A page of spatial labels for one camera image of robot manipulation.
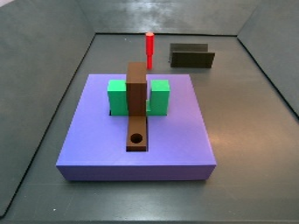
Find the black U-shaped fixture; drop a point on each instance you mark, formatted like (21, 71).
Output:
(191, 55)

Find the purple base block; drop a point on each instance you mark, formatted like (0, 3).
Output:
(100, 152)

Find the red hexagonal peg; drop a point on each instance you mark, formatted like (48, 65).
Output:
(149, 49)

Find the green U-shaped block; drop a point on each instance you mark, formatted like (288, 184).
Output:
(156, 104)

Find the brown L-shaped bracket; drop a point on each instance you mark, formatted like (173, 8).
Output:
(136, 96)

